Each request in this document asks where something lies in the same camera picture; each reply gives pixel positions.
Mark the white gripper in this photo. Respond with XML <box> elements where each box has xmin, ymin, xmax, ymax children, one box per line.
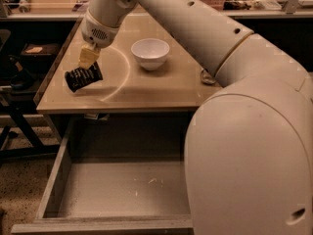
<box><xmin>78</xmin><ymin>10</ymin><xmax>119</xmax><ymax>69</ymax></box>

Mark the black rxbar chocolate wrapper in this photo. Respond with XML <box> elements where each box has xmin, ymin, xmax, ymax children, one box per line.
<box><xmin>65</xmin><ymin>62</ymin><xmax>103</xmax><ymax>92</ymax></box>

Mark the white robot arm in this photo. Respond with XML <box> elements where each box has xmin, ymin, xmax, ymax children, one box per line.
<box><xmin>82</xmin><ymin>0</ymin><xmax>312</xmax><ymax>235</ymax></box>

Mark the beige counter cabinet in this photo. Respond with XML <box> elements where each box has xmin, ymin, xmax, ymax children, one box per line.
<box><xmin>36</xmin><ymin>14</ymin><xmax>220</xmax><ymax>114</ymax></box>

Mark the open grey top drawer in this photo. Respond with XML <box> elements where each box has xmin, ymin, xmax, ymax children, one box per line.
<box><xmin>12</xmin><ymin>116</ymin><xmax>194</xmax><ymax>235</ymax></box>

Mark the black box with label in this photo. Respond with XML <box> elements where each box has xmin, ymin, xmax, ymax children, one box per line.
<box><xmin>21</xmin><ymin>43</ymin><xmax>61</xmax><ymax>61</ymax></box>

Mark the white ceramic bowl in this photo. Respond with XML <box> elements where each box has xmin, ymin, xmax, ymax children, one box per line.
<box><xmin>131</xmin><ymin>38</ymin><xmax>170</xmax><ymax>71</ymax></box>

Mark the crushed clear plastic bottle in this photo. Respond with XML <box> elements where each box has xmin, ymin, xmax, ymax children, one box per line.
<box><xmin>201</xmin><ymin>70</ymin><xmax>216</xmax><ymax>85</ymax></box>

